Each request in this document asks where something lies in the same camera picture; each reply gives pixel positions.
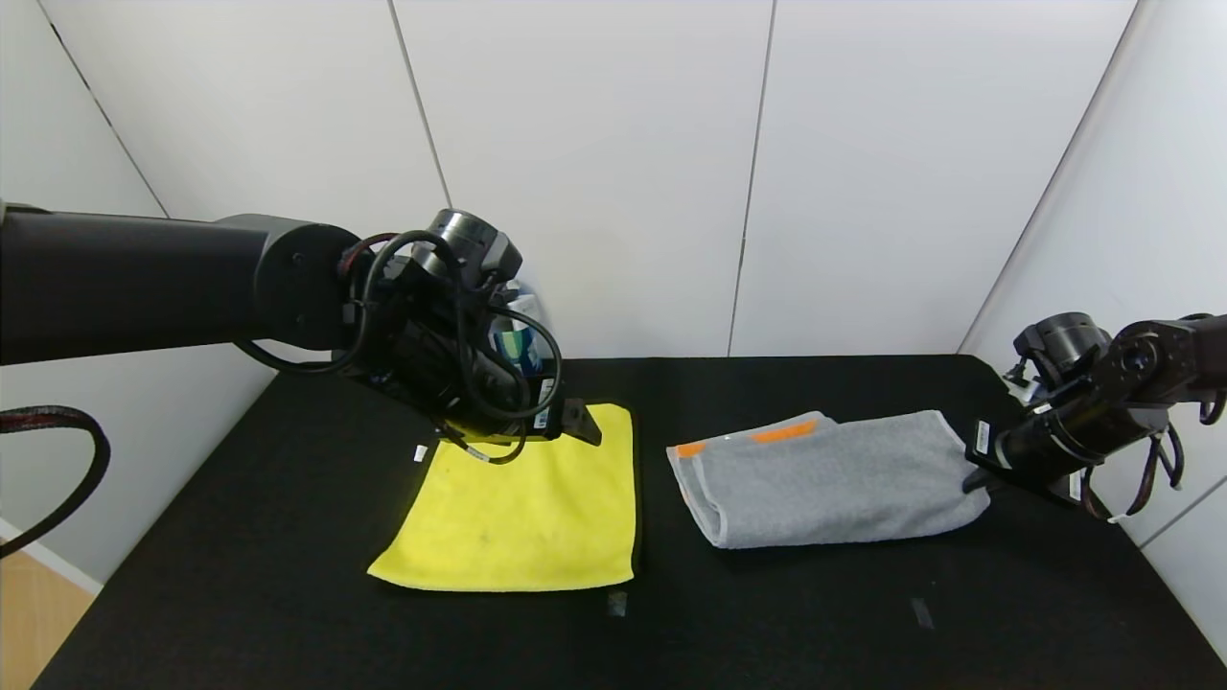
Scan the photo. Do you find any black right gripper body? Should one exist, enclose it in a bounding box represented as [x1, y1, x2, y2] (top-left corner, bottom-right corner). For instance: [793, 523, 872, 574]
[964, 410, 1103, 509]

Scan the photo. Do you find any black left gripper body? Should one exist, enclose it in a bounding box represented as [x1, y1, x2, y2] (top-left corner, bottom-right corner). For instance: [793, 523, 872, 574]
[469, 350, 567, 443]

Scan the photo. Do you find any grey towel with orange marks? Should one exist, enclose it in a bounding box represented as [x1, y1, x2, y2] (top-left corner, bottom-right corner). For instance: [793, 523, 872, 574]
[666, 410, 991, 550]

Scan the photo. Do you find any yellow towel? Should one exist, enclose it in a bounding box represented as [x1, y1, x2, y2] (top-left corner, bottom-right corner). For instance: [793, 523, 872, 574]
[367, 402, 638, 592]

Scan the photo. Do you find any blue and green drink can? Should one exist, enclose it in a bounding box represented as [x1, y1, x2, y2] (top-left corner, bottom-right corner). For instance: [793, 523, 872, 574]
[489, 287, 547, 377]

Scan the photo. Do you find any thin black left wrist cable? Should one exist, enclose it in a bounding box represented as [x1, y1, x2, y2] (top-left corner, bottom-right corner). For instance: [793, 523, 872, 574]
[235, 230, 565, 467]

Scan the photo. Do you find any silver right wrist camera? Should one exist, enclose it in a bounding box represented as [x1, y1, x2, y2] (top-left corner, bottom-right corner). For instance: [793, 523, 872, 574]
[1002, 364, 1046, 403]

